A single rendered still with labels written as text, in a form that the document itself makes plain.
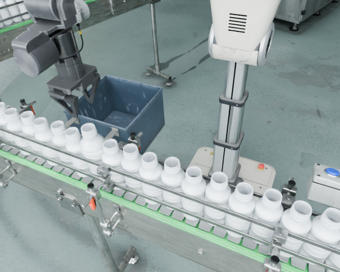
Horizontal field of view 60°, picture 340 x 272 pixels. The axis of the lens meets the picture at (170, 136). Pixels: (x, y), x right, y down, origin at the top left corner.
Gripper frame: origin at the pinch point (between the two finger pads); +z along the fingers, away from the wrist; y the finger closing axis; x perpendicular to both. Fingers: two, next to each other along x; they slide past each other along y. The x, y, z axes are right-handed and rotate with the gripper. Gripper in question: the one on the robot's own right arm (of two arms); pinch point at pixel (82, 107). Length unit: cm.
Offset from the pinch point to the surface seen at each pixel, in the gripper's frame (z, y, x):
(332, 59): 129, -302, 75
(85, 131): 8.4, 0.2, -1.5
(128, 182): 20.1, 3.1, 11.8
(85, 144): 10.4, 3.0, -0.1
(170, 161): 10.8, -1.1, 22.8
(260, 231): 20, 3, 47
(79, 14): 28, -107, -95
